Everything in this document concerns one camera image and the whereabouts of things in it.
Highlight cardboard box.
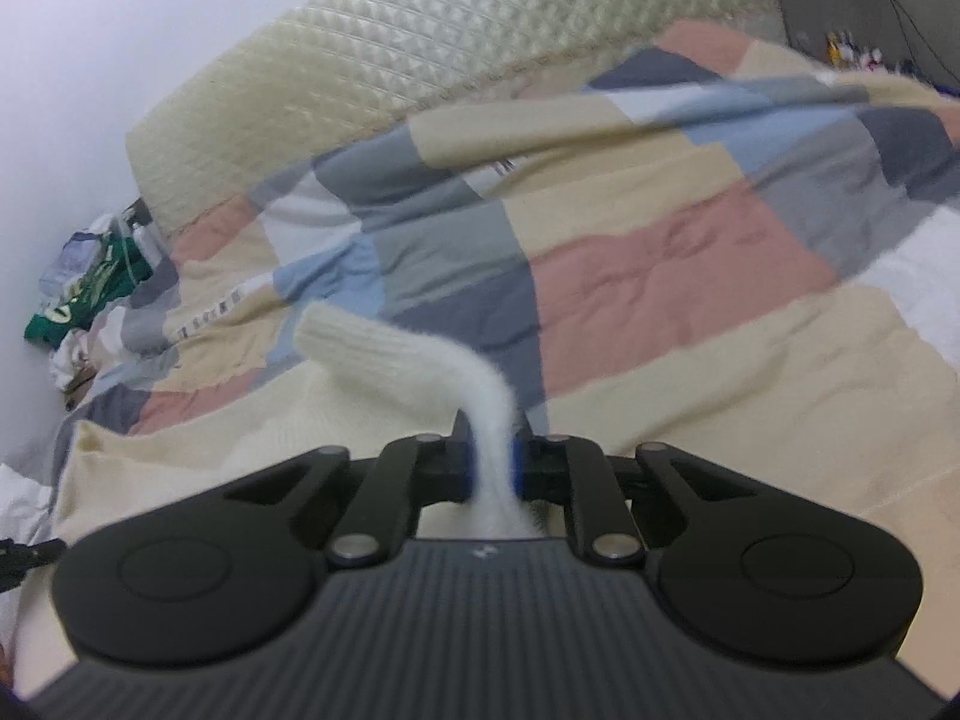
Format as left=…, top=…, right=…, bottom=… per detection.
left=64, top=367, right=98, bottom=411

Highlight white crumpled cloth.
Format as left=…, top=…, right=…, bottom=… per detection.
left=49, top=316, right=114, bottom=392

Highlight patchwork plaid duvet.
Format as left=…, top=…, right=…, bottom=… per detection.
left=59, top=21, right=958, bottom=692

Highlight tissue pack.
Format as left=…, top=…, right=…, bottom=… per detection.
left=39, top=213, right=116, bottom=299

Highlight green printed bag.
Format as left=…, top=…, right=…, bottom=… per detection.
left=23, top=232, right=153, bottom=349

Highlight cream quilted headboard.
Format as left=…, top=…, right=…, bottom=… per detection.
left=125, top=0, right=786, bottom=232

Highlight small bottles on nightstand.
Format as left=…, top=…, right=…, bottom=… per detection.
left=825, top=31, right=916, bottom=76

